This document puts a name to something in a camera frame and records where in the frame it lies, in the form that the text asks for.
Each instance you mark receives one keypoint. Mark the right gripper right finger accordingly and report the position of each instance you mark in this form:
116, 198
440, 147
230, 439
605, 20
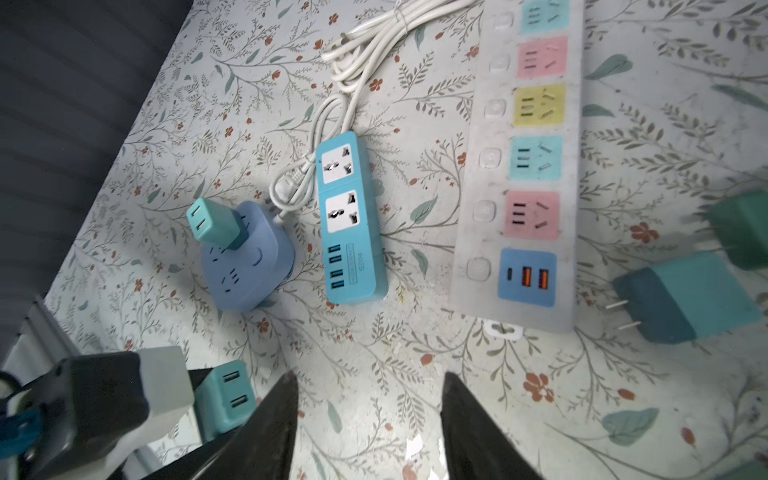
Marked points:
475, 447

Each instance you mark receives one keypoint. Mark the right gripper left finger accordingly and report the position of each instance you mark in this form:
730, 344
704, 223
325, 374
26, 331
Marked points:
262, 448

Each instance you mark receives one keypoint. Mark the teal charger cube front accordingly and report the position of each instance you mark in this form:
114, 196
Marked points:
223, 400

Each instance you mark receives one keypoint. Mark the teal charger cube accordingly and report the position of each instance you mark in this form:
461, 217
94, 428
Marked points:
685, 299
223, 400
216, 225

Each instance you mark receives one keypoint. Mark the light blue square power socket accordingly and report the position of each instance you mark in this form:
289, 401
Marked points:
241, 279

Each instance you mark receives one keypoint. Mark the white multicolour power strip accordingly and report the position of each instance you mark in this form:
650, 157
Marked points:
514, 258

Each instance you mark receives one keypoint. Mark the teal power strip with USB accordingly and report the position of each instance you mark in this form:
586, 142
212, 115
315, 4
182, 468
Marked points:
353, 255

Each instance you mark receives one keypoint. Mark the green charger cube right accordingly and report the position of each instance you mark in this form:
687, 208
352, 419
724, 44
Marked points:
753, 470

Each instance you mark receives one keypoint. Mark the green charger cube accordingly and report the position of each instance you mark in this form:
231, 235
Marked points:
753, 470
740, 224

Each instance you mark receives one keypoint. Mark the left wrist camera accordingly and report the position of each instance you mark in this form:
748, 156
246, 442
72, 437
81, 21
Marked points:
88, 414

